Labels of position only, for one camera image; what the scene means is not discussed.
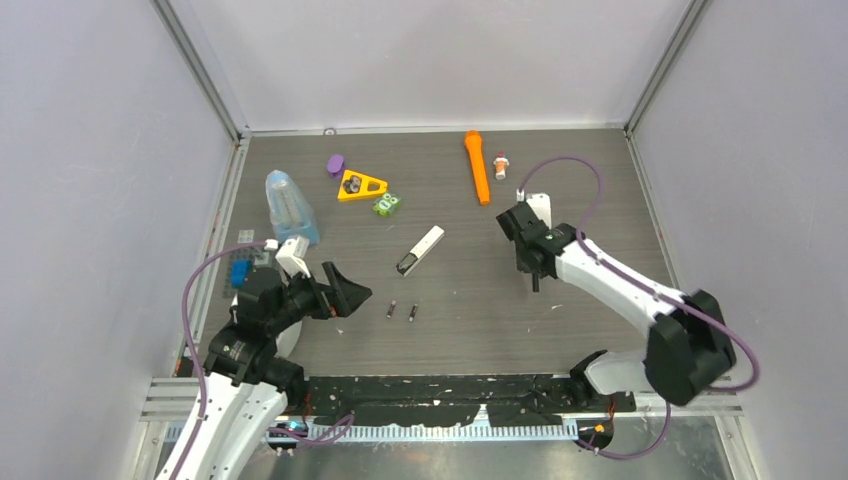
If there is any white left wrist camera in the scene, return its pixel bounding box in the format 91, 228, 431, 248
263, 234, 311, 278

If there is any yellow triangle shape toy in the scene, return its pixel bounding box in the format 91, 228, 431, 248
336, 169, 389, 202

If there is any green owl toy block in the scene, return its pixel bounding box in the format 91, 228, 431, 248
372, 192, 402, 217

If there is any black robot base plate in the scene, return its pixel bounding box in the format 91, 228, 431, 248
287, 373, 636, 427

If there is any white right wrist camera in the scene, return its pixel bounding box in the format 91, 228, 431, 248
516, 189, 553, 228

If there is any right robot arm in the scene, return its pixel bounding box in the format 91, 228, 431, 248
496, 201, 737, 411

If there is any grey lego baseplate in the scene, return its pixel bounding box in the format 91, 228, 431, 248
218, 237, 279, 298

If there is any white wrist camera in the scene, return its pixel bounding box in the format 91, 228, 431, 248
516, 189, 553, 228
263, 234, 311, 278

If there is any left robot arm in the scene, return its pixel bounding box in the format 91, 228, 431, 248
159, 262, 373, 479

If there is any white rectangular thermometer device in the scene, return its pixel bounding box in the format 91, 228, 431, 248
395, 225, 445, 277

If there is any blue transparent plastic container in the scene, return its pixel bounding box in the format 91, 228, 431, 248
265, 170, 320, 246

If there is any purple cylinder toy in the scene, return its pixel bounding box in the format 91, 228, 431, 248
326, 154, 346, 179

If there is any blue lego brick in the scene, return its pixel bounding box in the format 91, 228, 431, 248
229, 259, 253, 288

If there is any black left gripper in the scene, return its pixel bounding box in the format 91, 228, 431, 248
268, 260, 371, 333

